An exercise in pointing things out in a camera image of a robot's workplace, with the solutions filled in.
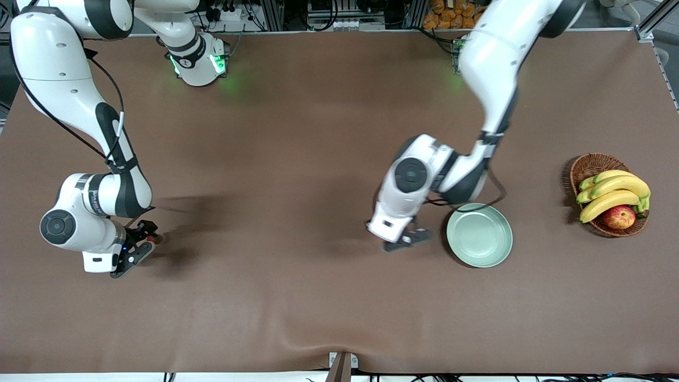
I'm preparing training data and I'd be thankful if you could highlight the black right camera cable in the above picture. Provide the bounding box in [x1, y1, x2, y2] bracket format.
[10, 11, 158, 226]

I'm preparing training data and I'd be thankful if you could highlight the yellow banana bunch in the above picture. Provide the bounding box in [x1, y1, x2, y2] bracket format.
[576, 170, 651, 224]

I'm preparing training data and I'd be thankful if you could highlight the black left camera cable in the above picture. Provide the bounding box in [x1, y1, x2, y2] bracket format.
[424, 167, 507, 212]

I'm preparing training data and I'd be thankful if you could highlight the bag of orange bread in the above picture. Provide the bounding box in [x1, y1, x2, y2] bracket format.
[422, 0, 491, 30]

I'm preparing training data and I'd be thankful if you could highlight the black camera cable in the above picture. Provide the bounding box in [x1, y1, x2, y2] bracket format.
[424, 167, 507, 212]
[10, 11, 158, 226]

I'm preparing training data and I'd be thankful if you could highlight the metal table clamp bracket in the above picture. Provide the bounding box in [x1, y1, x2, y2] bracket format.
[326, 351, 359, 382]

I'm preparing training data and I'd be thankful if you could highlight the aluminium frame post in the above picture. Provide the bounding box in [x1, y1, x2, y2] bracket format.
[406, 0, 428, 30]
[263, 0, 285, 31]
[634, 0, 679, 43]

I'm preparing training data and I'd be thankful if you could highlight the red yellow apple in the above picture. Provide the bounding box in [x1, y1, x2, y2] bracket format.
[603, 205, 637, 230]

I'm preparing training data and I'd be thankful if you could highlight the white power strip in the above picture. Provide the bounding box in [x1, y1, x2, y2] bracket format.
[204, 4, 245, 23]

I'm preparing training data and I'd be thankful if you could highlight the brown table cover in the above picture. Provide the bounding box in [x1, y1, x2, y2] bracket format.
[0, 29, 679, 375]

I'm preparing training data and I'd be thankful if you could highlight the pale green round plate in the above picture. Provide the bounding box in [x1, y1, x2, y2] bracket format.
[446, 203, 513, 268]

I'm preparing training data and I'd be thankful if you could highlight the brown wicker basket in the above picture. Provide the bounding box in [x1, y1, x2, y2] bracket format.
[570, 153, 649, 238]

